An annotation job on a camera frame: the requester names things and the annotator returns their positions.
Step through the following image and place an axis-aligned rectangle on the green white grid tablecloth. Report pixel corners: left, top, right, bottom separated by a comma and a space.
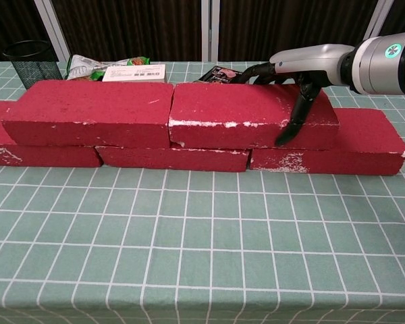
0, 61, 405, 324

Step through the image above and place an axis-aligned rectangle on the white cardboard box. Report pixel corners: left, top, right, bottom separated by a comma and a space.
102, 63, 166, 84

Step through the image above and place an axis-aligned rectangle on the red brick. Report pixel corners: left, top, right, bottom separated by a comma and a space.
1, 80, 175, 149
0, 101, 104, 169
168, 82, 341, 151
94, 144, 251, 173
248, 107, 405, 176

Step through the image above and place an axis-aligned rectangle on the black gold luncheon meat can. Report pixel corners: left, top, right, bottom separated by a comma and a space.
198, 65, 249, 85

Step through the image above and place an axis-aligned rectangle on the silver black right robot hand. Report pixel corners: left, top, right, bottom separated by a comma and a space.
236, 43, 355, 146

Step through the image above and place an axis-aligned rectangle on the green white snack bag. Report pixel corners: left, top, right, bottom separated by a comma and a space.
65, 54, 151, 82

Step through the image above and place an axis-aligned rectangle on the black mesh pen holder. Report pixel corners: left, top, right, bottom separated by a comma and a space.
2, 40, 60, 90

